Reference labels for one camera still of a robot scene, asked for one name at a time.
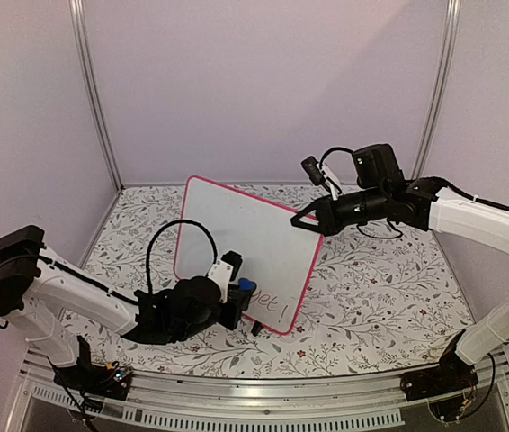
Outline right black cable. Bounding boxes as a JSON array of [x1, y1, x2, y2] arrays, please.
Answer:
[[319, 146, 404, 239]]

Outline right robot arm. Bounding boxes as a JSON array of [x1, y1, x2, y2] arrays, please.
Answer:
[[290, 144, 509, 401]]

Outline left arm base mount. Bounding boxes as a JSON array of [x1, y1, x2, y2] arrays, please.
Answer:
[[52, 359, 133, 401]]

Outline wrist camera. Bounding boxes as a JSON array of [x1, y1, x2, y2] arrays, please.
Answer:
[[301, 156, 343, 201], [207, 250, 243, 303]]

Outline left black sleeved cable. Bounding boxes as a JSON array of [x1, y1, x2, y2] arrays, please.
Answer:
[[144, 219, 219, 296]]

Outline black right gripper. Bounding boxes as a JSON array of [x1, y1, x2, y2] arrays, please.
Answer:
[[290, 186, 387, 239]]

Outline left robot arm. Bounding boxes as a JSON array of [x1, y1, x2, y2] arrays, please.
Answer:
[[0, 225, 257, 400]]

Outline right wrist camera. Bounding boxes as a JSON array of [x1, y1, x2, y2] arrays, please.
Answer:
[[301, 156, 343, 201]]

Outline right aluminium frame post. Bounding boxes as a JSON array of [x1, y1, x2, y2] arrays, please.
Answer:
[[411, 0, 460, 178]]

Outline left aluminium frame post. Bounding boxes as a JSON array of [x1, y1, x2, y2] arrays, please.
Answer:
[[68, 0, 124, 193]]

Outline front aluminium rail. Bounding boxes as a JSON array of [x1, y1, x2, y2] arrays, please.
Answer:
[[11, 355, 509, 431]]

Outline blue whiteboard eraser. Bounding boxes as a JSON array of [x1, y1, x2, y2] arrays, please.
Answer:
[[238, 278, 257, 293]]

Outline pink framed whiteboard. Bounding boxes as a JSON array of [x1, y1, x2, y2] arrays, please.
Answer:
[[174, 175, 323, 335]]

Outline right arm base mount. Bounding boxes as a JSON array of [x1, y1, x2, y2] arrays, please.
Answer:
[[400, 365, 478, 423]]

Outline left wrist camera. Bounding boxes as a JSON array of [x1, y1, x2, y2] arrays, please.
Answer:
[[207, 250, 243, 303]]

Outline floral table mat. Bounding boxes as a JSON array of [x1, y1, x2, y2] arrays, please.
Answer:
[[61, 185, 474, 379]]

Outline aluminium frame post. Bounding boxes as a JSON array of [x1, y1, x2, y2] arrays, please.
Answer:
[[411, 0, 460, 178], [68, 0, 124, 193]]

